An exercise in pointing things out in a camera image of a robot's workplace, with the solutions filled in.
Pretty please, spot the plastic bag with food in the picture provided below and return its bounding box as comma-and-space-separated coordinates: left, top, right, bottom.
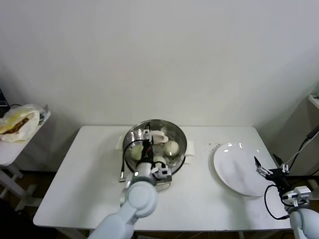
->
0, 103, 40, 143

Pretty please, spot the small green packet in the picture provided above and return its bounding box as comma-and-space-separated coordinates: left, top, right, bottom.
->
37, 104, 50, 123

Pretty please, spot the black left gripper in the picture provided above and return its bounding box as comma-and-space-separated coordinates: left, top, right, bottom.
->
141, 126, 154, 164

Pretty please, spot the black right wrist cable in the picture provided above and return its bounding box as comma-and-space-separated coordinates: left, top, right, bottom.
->
264, 184, 291, 221

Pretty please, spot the black horizontal bar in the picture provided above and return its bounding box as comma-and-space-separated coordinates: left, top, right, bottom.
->
289, 174, 319, 180

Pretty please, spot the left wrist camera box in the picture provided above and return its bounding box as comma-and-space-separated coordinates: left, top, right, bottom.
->
153, 167, 173, 184

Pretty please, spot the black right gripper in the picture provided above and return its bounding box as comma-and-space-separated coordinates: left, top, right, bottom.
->
253, 154, 294, 196

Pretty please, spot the white round plate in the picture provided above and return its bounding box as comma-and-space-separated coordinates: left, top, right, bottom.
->
213, 141, 277, 198

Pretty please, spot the white hanging cable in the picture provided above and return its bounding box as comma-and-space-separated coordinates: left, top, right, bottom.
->
286, 139, 311, 163

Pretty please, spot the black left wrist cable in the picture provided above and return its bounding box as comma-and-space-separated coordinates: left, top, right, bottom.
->
119, 139, 145, 183

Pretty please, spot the white side table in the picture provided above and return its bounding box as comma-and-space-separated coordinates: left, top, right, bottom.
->
0, 109, 52, 207

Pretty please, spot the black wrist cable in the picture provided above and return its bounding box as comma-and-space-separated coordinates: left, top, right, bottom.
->
119, 139, 145, 183
264, 184, 291, 221

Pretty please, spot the round glass lid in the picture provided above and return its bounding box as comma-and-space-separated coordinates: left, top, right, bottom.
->
123, 119, 188, 175

